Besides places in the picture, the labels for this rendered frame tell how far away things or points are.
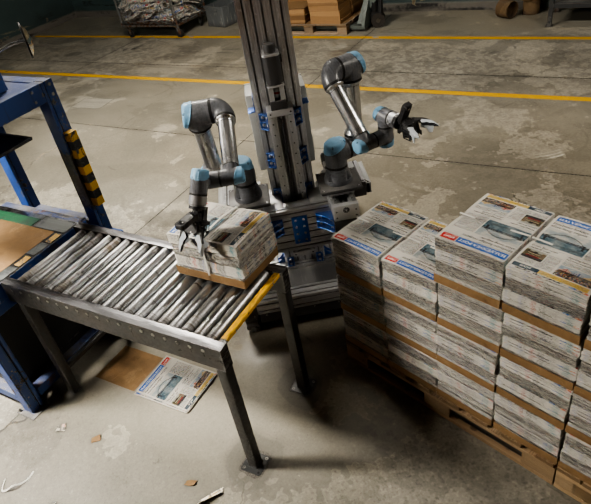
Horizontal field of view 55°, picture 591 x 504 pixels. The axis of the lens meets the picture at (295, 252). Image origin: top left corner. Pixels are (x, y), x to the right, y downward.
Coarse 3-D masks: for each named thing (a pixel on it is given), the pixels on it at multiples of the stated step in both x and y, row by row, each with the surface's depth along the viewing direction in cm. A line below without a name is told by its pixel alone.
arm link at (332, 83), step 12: (336, 60) 271; (324, 72) 271; (336, 72) 270; (324, 84) 272; (336, 84) 270; (336, 96) 271; (348, 96) 272; (348, 108) 270; (348, 120) 270; (360, 120) 271; (360, 132) 269; (360, 144) 267; (372, 144) 270
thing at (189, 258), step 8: (208, 208) 263; (216, 208) 262; (224, 208) 262; (208, 216) 257; (216, 216) 257; (168, 232) 251; (176, 232) 250; (168, 240) 253; (176, 240) 250; (192, 240) 245; (176, 248) 254; (184, 248) 251; (192, 248) 248; (176, 256) 258; (184, 256) 255; (192, 256) 252; (184, 264) 258; (192, 264) 255; (200, 264) 252
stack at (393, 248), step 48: (336, 240) 264; (384, 240) 257; (432, 240) 252; (384, 288) 256; (432, 288) 232; (384, 336) 278; (432, 336) 248; (480, 336) 226; (528, 336) 208; (432, 384) 268; (528, 384) 220; (480, 432) 263; (528, 432) 235
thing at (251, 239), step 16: (224, 224) 250; (240, 224) 248; (256, 224) 246; (272, 224) 256; (208, 240) 241; (224, 240) 239; (240, 240) 237; (256, 240) 246; (272, 240) 258; (224, 256) 241; (240, 256) 238; (256, 256) 249; (224, 272) 247; (240, 272) 242
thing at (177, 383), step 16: (160, 368) 328; (176, 368) 326; (192, 368) 324; (144, 384) 320; (160, 384) 318; (176, 384) 316; (192, 384) 314; (208, 384) 313; (160, 400) 309; (176, 400) 307; (192, 400) 305
